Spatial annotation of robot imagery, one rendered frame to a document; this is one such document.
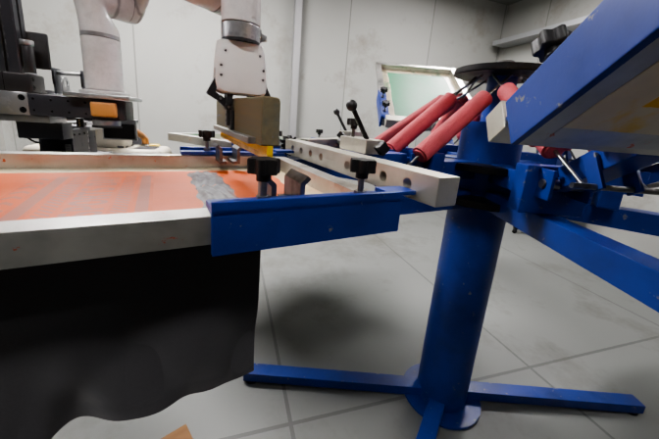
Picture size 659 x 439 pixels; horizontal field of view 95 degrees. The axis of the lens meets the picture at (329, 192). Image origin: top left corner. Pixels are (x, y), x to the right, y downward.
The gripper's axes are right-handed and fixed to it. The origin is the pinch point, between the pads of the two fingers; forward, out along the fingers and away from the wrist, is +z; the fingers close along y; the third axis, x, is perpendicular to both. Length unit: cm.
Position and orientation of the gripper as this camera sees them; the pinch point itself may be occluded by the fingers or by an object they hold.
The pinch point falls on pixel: (239, 120)
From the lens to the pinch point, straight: 68.6
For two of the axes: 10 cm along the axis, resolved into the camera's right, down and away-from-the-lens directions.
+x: 4.8, 2.4, -8.4
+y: -8.7, 0.4, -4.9
